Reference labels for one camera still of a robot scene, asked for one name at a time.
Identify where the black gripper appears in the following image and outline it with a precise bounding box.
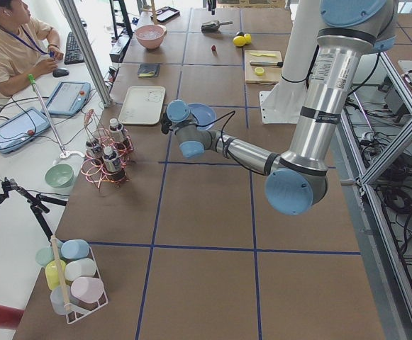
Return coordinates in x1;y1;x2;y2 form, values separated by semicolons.
160;113;172;134

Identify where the lemon half slice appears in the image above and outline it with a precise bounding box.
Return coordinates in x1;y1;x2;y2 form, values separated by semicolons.
254;67;265;76

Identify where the blue teach pendant far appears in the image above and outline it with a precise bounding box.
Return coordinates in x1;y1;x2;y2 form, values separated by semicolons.
45;81;91;117

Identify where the grey yellow folded cloth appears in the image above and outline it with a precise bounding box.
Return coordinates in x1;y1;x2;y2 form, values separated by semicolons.
137;63;160;78

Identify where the green bowl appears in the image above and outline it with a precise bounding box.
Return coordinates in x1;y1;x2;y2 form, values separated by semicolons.
45;164;74;188

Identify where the blue teach pendant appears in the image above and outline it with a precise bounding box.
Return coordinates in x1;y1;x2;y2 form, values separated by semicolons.
0;107;50;154
45;81;91;117

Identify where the blue plate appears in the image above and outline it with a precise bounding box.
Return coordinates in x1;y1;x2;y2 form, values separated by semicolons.
188;103;216;130

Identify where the pale green cup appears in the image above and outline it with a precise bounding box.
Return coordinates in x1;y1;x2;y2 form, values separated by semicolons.
35;246;55;268

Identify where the silver rod green tip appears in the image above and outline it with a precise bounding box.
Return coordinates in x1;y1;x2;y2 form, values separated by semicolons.
28;74;85;165

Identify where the black keyboard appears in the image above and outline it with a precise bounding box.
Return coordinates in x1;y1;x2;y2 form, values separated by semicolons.
64;32;84;64

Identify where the yellow lemon front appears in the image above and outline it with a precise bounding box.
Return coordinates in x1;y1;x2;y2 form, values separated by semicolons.
233;35;247;47

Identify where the aluminium frame post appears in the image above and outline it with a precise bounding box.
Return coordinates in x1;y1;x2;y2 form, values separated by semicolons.
59;0;113;108

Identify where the black computer mouse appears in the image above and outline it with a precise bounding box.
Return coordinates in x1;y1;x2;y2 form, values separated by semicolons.
52;68;69;78

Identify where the copper wire bottle rack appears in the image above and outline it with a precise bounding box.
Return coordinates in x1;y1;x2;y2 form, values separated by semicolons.
80;109;134;188

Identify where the tea bottle right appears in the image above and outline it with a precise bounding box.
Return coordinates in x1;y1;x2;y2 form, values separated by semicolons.
109;118;126;149

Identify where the pink bowl with ice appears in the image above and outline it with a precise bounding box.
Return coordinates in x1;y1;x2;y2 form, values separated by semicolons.
135;25;167;50

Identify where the steel muddler black tip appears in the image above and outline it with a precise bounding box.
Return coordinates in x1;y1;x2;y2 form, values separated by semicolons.
250;61;284;68

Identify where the wooden cutting board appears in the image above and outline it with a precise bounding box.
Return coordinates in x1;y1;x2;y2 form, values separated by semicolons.
244;50;283;84

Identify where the white wire cup rack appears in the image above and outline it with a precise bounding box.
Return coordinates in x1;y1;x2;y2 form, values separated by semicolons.
59;247;108;324

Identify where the white cup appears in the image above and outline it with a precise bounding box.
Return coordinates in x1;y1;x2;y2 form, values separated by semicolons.
65;258;96;282

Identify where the tea bottle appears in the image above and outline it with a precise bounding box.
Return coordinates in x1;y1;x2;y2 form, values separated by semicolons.
109;118;126;149
86;138;103;166
103;146;122;181

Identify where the yellow lemon rear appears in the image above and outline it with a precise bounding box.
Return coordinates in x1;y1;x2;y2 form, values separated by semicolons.
243;33;252;45

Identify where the yellow lemon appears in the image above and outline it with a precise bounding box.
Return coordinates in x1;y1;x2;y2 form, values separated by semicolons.
233;35;247;47
243;33;252;45

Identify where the metal ice scoop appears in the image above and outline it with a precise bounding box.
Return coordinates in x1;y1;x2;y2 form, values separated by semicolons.
201;21;233;33

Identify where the cream bear tray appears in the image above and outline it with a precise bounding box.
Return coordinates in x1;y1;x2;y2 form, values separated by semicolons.
118;86;166;125

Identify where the tea bottle lower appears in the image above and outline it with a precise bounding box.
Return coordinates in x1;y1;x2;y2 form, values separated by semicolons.
103;146;122;181

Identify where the tea bottle left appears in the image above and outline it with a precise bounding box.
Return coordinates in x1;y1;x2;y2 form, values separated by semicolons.
86;138;103;166

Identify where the seated person beige shirt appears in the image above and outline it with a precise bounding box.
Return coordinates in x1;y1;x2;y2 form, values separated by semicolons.
0;0;64;98

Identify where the grey blue cup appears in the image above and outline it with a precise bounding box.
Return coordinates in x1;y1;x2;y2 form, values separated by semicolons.
50;285;79;315

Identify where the yellow plastic knife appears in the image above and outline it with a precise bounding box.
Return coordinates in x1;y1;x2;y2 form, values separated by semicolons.
250;52;277;57

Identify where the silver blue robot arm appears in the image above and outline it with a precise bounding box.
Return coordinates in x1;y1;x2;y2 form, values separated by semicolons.
161;1;398;215

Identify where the blue teach pendant near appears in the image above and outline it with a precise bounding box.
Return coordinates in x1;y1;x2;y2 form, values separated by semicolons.
0;107;50;154

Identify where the yellow cup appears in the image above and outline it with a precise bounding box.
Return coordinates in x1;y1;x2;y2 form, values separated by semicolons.
45;260;60;290

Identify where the wooden rack handle stick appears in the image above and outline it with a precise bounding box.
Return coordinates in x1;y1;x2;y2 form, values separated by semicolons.
50;235;72;314

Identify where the pink cup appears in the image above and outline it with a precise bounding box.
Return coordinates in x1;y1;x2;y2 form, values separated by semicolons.
70;277;104;303

